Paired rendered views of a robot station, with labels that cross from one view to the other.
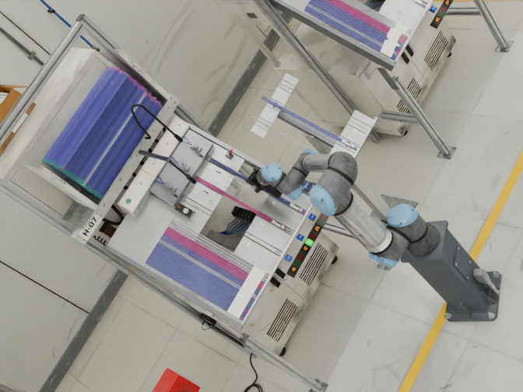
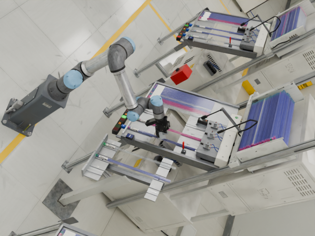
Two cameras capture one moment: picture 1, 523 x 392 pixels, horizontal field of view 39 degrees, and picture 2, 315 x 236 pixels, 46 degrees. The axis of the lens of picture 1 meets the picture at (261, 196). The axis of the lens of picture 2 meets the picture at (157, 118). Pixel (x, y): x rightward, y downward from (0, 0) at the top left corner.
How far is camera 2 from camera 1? 3.06 m
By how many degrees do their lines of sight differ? 62
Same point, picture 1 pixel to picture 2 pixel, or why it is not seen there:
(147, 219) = (221, 120)
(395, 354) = (67, 108)
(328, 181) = (125, 42)
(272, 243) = (146, 114)
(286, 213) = (140, 127)
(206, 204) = (190, 128)
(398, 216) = (76, 76)
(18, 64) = not seen: outside the picture
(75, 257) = (256, 228)
